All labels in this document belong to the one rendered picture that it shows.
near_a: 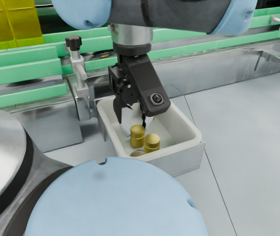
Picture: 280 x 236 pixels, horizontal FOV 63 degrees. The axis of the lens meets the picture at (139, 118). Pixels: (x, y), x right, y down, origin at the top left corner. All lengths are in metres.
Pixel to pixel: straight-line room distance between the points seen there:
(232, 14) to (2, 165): 0.23
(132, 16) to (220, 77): 0.58
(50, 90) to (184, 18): 0.34
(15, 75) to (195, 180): 0.42
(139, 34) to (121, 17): 0.12
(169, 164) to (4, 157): 0.34
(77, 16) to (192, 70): 0.50
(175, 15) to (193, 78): 0.51
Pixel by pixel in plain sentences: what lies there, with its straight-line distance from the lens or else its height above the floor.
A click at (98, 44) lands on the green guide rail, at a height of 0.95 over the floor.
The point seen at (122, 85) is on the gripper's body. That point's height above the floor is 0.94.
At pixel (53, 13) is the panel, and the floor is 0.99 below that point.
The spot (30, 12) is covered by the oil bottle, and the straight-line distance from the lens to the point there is 0.58.
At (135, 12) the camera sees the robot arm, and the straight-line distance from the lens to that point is 0.27.
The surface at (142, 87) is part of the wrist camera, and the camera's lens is 0.39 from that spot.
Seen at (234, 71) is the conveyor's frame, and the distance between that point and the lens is 0.85.
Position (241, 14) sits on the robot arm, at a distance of 0.25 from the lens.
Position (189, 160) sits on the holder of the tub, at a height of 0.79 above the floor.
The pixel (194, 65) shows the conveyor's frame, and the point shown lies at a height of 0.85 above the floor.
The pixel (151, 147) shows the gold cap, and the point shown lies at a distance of 0.49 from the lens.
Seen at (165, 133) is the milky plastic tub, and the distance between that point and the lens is 0.57.
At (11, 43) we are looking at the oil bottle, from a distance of 0.59.
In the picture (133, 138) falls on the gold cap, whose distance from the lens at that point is 0.52.
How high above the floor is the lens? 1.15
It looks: 37 degrees down
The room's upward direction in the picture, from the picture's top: straight up
